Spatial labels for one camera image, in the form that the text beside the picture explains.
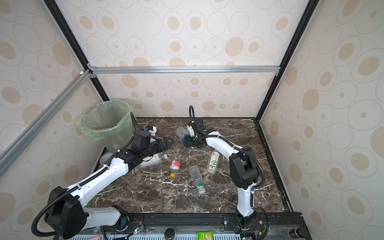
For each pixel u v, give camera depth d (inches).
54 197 16.0
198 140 27.1
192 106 30.6
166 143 28.1
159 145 28.0
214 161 35.3
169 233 24.8
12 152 20.4
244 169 19.8
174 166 35.1
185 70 35.3
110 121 38.4
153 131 28.9
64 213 15.6
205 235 27.2
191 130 33.5
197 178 35.0
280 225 29.3
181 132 35.3
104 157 37.2
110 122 38.6
